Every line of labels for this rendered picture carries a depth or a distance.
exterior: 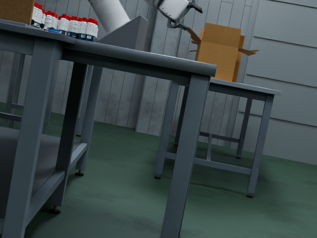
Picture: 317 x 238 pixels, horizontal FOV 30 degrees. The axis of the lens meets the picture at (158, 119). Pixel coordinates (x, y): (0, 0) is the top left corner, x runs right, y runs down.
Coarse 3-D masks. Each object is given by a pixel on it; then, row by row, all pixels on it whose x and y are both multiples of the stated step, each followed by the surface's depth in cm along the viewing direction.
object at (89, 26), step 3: (90, 18) 495; (90, 21) 495; (87, 24) 496; (90, 24) 495; (87, 27) 496; (90, 27) 495; (87, 30) 495; (90, 30) 495; (87, 33) 495; (90, 33) 496; (87, 36) 496; (90, 36) 497; (84, 39) 497; (87, 39) 496; (90, 39) 497
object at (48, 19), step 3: (48, 12) 502; (51, 12) 503; (48, 15) 502; (48, 18) 501; (51, 18) 503; (45, 21) 503; (48, 21) 502; (45, 24) 502; (48, 24) 502; (48, 27) 502; (45, 30) 502
